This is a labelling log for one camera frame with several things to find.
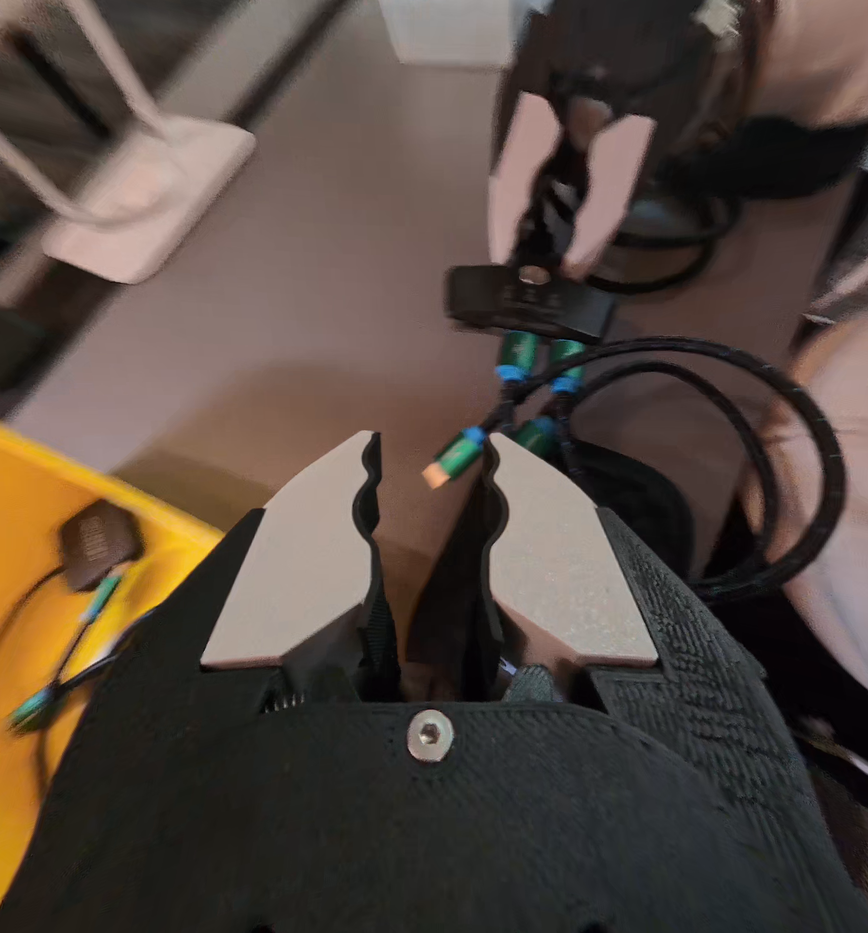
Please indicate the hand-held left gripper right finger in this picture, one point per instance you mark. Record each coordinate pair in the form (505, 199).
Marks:
(565, 576)

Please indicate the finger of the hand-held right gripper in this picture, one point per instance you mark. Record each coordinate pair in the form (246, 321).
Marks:
(525, 175)
(612, 189)

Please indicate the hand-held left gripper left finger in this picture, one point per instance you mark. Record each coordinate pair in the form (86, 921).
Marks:
(295, 554)

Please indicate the black HDMI switch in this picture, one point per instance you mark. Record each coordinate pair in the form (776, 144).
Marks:
(492, 299)

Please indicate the green HDMI plug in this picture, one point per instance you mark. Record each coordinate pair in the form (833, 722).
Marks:
(457, 453)

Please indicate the person's right forearm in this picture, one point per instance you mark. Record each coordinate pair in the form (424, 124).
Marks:
(827, 51)

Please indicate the yellow plastic bin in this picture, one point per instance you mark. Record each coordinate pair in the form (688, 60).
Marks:
(11, 510)

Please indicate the person's beige clothing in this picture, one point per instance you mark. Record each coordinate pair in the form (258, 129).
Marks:
(856, 452)

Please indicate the white stand base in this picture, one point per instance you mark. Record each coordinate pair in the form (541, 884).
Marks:
(149, 197)

